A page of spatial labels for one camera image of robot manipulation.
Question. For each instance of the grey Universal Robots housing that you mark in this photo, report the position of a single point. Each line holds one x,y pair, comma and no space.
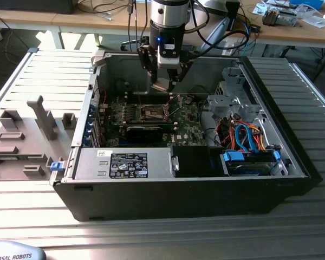
13,252

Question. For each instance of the grey parts rack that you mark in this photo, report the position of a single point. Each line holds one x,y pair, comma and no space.
29,151

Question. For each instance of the silver CPU with green rim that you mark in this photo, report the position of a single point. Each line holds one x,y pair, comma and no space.
161,85

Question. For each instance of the metal drive cage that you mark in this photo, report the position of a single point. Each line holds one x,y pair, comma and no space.
227,104

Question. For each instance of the black box on desk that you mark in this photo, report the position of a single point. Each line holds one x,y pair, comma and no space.
35,6

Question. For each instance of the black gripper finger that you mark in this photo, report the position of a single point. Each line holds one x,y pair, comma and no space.
184,71
147,58

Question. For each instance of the black graphics card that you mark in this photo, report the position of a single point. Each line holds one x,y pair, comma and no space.
143,134

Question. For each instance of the hard disk in blue carrier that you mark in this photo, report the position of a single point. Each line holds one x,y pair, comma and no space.
246,169

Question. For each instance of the white paper sheet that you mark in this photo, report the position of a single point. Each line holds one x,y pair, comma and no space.
315,21

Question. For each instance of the wooden desk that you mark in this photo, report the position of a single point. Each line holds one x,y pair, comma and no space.
287,33
70,21

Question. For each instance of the black PC case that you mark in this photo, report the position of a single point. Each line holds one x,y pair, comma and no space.
151,200

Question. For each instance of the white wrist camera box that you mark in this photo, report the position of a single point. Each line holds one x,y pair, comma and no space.
168,61

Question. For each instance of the blue box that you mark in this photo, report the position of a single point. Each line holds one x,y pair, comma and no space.
308,3

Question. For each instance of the black upright box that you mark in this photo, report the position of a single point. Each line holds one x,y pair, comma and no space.
233,13

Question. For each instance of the metal locking lever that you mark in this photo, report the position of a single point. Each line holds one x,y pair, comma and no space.
138,97

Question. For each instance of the grey metal device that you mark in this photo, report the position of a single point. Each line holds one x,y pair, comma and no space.
285,19

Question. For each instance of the blue case latch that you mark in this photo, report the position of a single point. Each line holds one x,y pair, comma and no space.
56,166

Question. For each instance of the black plastic shroud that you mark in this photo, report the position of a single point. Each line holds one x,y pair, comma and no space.
195,162

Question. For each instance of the grey power supply unit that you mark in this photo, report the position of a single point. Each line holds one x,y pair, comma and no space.
92,165

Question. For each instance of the green motherboard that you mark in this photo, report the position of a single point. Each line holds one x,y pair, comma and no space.
191,127

